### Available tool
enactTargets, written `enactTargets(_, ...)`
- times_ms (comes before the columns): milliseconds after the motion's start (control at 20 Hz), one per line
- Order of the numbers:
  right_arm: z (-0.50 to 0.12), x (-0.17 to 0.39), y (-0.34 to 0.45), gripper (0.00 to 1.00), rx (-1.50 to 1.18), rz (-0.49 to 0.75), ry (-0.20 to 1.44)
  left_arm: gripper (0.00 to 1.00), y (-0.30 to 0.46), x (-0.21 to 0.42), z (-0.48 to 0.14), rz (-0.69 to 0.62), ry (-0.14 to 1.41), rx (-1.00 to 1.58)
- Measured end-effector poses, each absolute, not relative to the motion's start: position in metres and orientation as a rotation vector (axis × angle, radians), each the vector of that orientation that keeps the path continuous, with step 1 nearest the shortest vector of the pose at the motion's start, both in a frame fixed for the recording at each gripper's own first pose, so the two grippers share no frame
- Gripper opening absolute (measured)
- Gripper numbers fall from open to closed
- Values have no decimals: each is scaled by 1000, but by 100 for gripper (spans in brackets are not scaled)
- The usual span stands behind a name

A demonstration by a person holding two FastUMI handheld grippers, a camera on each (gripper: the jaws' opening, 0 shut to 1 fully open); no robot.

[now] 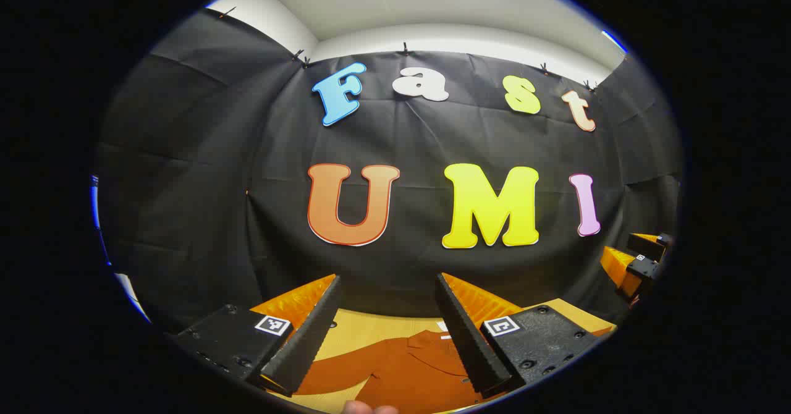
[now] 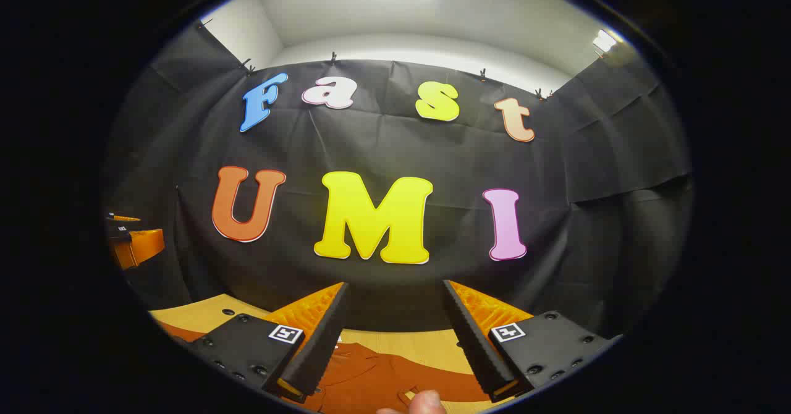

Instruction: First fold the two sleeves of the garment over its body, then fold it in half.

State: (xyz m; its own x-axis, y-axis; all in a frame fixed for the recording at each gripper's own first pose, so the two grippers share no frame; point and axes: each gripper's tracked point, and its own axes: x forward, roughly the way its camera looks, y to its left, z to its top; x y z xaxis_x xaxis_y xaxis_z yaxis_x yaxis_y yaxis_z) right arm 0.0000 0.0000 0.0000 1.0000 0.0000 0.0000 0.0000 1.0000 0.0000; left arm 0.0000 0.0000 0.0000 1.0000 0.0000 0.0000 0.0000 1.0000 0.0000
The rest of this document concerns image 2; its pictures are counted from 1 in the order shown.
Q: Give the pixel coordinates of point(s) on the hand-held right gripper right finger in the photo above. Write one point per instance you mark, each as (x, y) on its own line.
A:
(473, 340)

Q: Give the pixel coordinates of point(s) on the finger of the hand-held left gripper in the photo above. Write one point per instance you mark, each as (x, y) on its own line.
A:
(139, 247)

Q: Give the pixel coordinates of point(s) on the black backdrop cloth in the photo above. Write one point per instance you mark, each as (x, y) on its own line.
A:
(383, 148)

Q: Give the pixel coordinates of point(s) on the ceiling light panel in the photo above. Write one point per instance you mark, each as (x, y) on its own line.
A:
(604, 41)

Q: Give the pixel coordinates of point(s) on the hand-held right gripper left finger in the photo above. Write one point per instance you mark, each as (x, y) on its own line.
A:
(321, 340)

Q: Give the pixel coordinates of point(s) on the orange garment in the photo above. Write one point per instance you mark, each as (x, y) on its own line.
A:
(371, 377)

